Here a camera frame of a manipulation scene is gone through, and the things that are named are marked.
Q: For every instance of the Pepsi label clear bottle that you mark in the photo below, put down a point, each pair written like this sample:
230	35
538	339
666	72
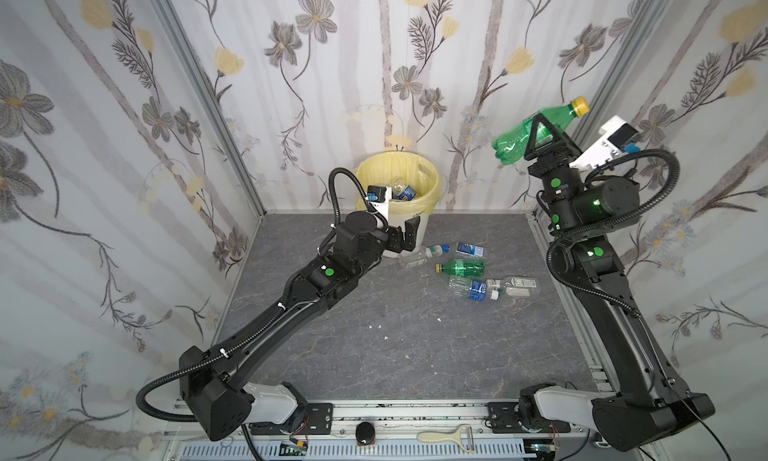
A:
407	194

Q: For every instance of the yellow bin liner bag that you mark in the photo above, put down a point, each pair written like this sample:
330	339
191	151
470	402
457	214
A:
418	172

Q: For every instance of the green soda bottle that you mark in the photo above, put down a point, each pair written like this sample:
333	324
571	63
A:
511	146
462	267

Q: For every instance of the small blue label bottle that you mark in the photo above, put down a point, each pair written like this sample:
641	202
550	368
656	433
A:
469	250

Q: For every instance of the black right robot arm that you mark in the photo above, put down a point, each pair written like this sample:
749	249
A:
586	200

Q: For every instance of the black round knob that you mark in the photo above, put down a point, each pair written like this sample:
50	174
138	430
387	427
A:
365	434

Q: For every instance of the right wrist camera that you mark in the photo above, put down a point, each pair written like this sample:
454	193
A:
616	137

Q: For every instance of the clear bottle blue label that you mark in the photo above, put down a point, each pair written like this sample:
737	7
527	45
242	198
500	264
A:
472	289

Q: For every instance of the beige vegetable peeler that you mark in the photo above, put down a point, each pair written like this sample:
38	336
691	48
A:
462	437

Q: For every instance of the clear bottle white cap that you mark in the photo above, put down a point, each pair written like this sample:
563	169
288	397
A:
424	255

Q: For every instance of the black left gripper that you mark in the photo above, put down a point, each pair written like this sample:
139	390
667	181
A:
405	236

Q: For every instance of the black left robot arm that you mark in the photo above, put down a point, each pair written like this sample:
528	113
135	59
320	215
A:
214	388

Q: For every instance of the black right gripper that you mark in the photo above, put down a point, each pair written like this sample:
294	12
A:
552	152

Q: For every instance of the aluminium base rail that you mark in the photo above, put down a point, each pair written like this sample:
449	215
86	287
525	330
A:
330	435

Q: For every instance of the white plastic waste bin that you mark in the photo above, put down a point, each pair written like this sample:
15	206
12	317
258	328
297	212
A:
397	220

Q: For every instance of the white green label bottle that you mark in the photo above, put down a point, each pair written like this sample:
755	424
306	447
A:
514	286

